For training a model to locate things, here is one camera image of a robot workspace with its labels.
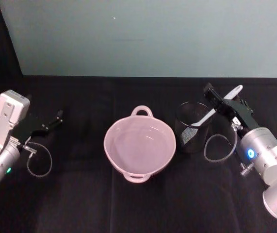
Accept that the thin left gripper cable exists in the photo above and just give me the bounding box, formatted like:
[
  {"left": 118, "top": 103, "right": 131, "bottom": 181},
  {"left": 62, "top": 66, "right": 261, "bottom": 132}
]
[{"left": 19, "top": 142, "right": 53, "bottom": 178}]

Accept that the pink two-handled bowl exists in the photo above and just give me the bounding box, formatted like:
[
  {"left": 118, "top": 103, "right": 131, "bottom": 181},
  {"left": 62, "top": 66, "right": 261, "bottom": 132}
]
[{"left": 103, "top": 105, "right": 177, "bottom": 183}]

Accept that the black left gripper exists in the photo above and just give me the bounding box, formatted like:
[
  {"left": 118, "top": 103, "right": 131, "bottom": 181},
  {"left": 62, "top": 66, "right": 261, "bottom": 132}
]
[{"left": 13, "top": 110, "right": 64, "bottom": 146}]

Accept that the black mesh cup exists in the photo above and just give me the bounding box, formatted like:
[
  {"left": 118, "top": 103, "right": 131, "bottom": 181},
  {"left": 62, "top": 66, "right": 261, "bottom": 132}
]
[{"left": 175, "top": 101, "right": 217, "bottom": 154}]

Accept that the thin gripper cable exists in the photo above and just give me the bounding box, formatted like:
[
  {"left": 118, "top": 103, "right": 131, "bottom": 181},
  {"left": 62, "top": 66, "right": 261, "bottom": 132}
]
[
  {"left": 204, "top": 123, "right": 239, "bottom": 163},
  {"left": 19, "top": 142, "right": 53, "bottom": 178}
]

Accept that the black table cloth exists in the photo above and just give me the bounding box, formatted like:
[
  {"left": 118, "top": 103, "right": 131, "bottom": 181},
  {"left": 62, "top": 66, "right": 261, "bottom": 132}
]
[{"left": 0, "top": 74, "right": 277, "bottom": 233}]

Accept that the thin right gripper cable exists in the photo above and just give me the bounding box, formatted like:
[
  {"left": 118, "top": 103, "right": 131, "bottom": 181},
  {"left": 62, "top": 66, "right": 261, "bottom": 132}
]
[{"left": 204, "top": 123, "right": 239, "bottom": 163}]

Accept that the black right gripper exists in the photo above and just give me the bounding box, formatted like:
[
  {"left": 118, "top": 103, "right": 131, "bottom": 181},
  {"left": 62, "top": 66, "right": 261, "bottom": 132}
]
[{"left": 203, "top": 82, "right": 261, "bottom": 133}]

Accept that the white plastic spoon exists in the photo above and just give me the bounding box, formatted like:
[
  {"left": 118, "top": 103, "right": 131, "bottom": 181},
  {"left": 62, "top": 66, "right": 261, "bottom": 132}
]
[{"left": 189, "top": 84, "right": 244, "bottom": 128}]

